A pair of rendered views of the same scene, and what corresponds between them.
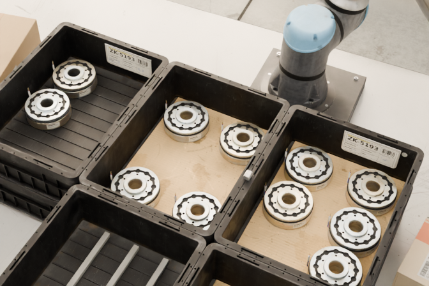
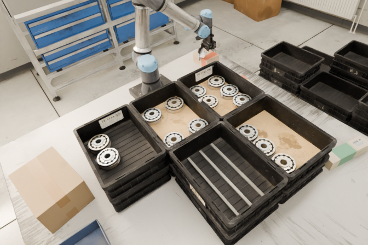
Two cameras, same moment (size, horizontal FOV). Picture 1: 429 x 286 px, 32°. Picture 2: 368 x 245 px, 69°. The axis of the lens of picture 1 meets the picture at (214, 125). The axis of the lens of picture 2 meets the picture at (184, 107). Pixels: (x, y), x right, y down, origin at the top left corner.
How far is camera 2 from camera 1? 0.95 m
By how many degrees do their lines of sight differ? 38
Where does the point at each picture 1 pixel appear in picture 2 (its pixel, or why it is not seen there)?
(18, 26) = (49, 154)
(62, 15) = (41, 149)
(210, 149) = (168, 115)
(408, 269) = not seen: hidden behind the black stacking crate
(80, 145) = (136, 154)
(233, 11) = not seen: hidden behind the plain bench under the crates
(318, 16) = (147, 57)
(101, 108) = (121, 141)
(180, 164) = (170, 126)
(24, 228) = (149, 201)
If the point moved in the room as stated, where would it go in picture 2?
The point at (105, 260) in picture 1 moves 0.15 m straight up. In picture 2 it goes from (199, 163) to (197, 143)
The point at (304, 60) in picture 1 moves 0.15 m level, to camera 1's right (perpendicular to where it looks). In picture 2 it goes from (155, 73) to (168, 60)
